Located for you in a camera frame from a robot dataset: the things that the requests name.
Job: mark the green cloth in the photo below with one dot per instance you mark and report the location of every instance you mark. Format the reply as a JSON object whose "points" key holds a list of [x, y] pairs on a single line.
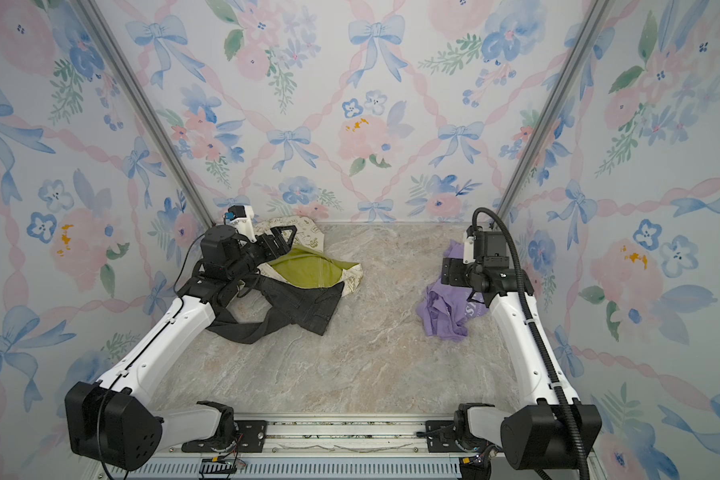
{"points": [[308, 269]]}

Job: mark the left aluminium corner post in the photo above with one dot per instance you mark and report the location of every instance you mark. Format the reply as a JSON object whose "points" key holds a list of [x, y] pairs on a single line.
{"points": [[104, 39]]}

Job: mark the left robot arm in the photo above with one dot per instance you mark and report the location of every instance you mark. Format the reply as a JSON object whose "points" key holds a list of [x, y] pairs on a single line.
{"points": [[108, 419]]}

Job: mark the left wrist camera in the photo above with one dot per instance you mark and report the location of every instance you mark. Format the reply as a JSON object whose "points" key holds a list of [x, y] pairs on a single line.
{"points": [[240, 218]]}

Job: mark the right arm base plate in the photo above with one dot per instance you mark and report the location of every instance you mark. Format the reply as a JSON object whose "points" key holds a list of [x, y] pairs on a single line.
{"points": [[443, 436]]}

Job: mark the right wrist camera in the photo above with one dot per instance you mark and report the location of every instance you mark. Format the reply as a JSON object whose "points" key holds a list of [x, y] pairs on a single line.
{"points": [[468, 249]]}

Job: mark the purple cloth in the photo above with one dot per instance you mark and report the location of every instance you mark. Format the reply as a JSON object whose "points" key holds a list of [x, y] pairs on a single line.
{"points": [[445, 311]]}

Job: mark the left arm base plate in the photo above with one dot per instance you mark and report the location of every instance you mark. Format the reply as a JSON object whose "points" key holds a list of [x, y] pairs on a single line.
{"points": [[241, 436]]}

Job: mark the dark grey cloth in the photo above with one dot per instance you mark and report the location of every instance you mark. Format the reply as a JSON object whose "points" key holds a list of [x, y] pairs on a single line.
{"points": [[311, 309]]}

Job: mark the cream printed cloth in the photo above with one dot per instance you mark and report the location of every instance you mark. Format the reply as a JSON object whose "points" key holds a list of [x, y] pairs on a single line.
{"points": [[308, 235]]}

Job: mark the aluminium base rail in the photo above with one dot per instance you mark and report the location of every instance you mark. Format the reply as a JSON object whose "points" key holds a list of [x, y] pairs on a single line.
{"points": [[301, 446]]}

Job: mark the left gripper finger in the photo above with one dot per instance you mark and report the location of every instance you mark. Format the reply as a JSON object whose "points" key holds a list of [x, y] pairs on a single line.
{"points": [[283, 230], [281, 242]]}

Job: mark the aluminium corner post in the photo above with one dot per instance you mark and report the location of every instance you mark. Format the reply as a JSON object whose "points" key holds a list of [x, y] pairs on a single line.
{"points": [[590, 28], [104, 39]]}

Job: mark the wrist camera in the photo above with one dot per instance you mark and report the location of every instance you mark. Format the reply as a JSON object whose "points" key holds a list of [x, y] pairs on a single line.
{"points": [[468, 249], [240, 218]]}

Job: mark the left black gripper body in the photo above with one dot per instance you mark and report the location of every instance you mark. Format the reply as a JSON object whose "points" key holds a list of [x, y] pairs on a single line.
{"points": [[252, 256]]}

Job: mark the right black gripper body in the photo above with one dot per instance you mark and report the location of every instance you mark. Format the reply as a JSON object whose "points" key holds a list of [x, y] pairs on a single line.
{"points": [[461, 273]]}

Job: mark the right aluminium corner post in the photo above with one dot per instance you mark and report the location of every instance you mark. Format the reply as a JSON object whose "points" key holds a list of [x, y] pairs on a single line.
{"points": [[590, 28]]}

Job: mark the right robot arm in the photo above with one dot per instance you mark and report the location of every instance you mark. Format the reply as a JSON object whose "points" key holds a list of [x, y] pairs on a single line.
{"points": [[553, 429]]}

